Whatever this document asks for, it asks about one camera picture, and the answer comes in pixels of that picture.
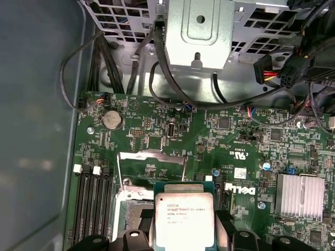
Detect black power plug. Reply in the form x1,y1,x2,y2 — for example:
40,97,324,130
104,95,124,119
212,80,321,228
277,56,311,90

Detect black cable bundle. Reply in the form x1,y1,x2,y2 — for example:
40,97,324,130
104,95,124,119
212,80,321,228
286,0,335,84

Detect thick black cable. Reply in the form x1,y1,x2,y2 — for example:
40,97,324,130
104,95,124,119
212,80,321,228
149,19,296,110

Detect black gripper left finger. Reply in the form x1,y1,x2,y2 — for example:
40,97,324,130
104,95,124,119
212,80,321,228
67,209,155,251

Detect black PC case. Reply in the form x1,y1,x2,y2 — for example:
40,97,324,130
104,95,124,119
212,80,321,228
0,0,335,251

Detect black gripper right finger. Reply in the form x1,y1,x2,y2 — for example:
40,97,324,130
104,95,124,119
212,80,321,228
215,210,315,251

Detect black connector coloured wires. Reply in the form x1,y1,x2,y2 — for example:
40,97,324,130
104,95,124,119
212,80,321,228
253,55,278,85

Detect thin black cable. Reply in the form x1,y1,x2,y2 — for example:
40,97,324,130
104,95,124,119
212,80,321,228
59,33,110,113

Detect silver-topped CPU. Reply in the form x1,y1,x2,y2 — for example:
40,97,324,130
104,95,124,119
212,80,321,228
153,181,217,251

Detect CPU socket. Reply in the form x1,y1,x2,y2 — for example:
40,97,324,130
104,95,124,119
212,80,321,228
114,182,157,244

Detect RAM slot black clips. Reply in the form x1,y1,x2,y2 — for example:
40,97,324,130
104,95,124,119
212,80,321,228
214,180,224,211
102,167,116,241
83,169,93,244

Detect perforated metal drive cage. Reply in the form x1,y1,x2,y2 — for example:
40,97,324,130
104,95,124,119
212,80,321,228
81,0,299,56

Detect silver chipset heatsink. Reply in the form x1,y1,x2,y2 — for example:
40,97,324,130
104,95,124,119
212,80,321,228
274,172,327,222

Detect internal USB port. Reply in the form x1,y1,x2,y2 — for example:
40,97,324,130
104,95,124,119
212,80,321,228
166,122,176,139

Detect silver drive bracket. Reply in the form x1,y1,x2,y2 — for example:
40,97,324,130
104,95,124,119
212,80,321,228
164,0,235,72

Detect silver coin battery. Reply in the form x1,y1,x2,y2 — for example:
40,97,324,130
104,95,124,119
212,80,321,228
100,109,124,130

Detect metal socket cover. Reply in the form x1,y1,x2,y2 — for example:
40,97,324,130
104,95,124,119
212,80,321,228
116,149,188,201

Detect green motherboard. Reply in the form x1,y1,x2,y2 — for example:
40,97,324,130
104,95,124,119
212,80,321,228
65,90,335,251

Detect white motherboard sticker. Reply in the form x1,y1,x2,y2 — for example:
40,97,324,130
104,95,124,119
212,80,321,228
234,167,248,180

